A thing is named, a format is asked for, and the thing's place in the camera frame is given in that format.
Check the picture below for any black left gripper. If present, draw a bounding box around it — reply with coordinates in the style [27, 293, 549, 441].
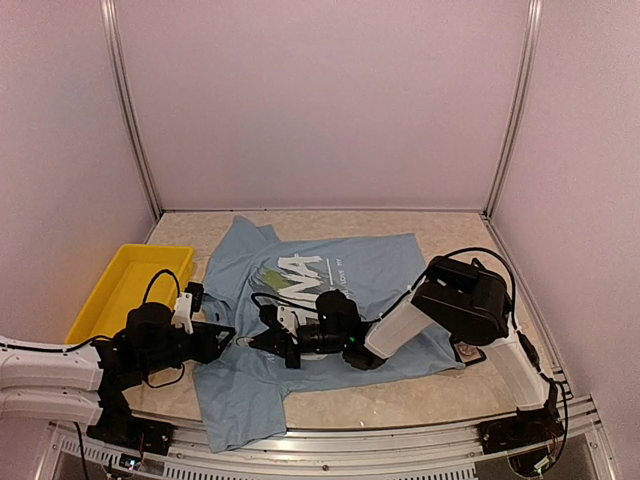
[140, 320, 235, 376]

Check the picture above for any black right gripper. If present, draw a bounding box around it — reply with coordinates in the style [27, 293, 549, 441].
[247, 324, 345, 370]

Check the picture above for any light blue printed t-shirt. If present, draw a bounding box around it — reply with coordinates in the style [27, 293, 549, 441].
[193, 216, 462, 453]

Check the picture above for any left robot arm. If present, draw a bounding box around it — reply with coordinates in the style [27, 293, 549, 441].
[1, 302, 235, 455]

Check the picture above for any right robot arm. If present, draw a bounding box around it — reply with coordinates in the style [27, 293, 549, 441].
[248, 252, 568, 453]

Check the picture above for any black display case with brooch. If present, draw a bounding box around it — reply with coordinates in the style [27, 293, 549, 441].
[452, 341, 487, 367]

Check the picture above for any dark round brooch in case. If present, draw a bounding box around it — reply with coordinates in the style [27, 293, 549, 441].
[456, 342, 478, 361]

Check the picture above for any yellow plastic bin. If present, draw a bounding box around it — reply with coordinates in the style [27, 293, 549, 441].
[65, 244, 195, 344]

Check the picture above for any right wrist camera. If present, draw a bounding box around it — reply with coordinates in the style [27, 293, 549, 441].
[259, 305, 299, 335]

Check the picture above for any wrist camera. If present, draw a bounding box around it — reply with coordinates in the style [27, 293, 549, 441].
[171, 282, 204, 335]
[259, 305, 299, 335]

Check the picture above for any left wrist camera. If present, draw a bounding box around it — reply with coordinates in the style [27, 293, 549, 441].
[171, 282, 204, 335]

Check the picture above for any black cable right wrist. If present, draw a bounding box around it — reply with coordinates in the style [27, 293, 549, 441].
[249, 246, 576, 451]

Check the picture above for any aluminium corner post right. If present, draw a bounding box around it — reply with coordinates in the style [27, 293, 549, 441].
[483, 0, 544, 223]

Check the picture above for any aluminium corner post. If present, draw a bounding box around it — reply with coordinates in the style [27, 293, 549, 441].
[99, 0, 164, 222]
[483, 0, 544, 223]

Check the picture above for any aluminium table front rail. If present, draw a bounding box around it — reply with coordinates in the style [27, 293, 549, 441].
[27, 396, 621, 479]

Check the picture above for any aluminium corner post left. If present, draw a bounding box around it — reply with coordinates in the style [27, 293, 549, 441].
[99, 0, 164, 222]

